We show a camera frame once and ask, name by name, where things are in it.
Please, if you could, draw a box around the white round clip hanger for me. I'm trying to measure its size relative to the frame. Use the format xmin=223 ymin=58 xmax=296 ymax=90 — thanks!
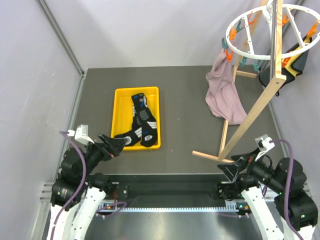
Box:
xmin=223 ymin=0 xmax=320 ymax=61

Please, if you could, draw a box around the pink cloth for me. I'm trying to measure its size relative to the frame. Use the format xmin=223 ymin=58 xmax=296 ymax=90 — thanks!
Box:
xmin=205 ymin=49 xmax=247 ymax=125

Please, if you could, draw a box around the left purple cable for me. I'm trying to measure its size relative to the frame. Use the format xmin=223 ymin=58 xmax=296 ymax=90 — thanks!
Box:
xmin=48 ymin=130 xmax=127 ymax=240

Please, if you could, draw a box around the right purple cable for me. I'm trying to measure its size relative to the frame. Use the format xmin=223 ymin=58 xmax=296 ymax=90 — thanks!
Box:
xmin=259 ymin=139 xmax=305 ymax=240

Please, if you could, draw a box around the teal clothespin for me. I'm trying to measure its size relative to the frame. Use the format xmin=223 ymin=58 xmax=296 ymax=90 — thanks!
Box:
xmin=252 ymin=59 xmax=263 ymax=73
xmin=239 ymin=56 xmax=248 ymax=68

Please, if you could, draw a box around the black yellow cloth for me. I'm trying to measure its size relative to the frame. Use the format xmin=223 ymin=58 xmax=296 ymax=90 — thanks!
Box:
xmin=258 ymin=50 xmax=309 ymax=87

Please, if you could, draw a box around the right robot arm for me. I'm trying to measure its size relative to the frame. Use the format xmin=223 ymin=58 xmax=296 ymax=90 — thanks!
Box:
xmin=218 ymin=149 xmax=318 ymax=240

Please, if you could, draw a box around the orange clothespin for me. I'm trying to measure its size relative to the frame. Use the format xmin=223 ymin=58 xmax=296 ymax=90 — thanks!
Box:
xmin=224 ymin=48 xmax=234 ymax=62

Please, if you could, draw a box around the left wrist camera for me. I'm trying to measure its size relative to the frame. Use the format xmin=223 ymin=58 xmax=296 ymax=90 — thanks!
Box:
xmin=74 ymin=124 xmax=95 ymax=145

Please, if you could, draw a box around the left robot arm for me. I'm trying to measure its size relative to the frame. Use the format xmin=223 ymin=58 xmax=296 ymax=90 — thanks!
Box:
xmin=47 ymin=130 xmax=126 ymax=240

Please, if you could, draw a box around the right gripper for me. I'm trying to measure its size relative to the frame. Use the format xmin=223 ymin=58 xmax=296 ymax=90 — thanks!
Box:
xmin=217 ymin=144 xmax=285 ymax=192

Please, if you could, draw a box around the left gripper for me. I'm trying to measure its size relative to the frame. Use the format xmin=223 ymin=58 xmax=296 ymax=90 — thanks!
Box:
xmin=80 ymin=131 xmax=128 ymax=179

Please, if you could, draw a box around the yellow plastic tray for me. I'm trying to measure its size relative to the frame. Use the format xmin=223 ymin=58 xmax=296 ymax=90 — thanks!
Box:
xmin=110 ymin=86 xmax=161 ymax=151

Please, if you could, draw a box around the black sock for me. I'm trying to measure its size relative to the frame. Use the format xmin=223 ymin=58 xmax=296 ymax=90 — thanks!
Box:
xmin=131 ymin=93 xmax=158 ymax=148
xmin=114 ymin=100 xmax=142 ymax=147

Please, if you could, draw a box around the purple cable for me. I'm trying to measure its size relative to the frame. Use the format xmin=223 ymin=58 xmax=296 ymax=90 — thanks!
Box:
xmin=259 ymin=139 xmax=305 ymax=240
xmin=48 ymin=130 xmax=127 ymax=240

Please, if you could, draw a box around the wooden hanger stand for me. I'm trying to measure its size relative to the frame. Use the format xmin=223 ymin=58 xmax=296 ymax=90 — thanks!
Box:
xmin=192 ymin=0 xmax=286 ymax=164

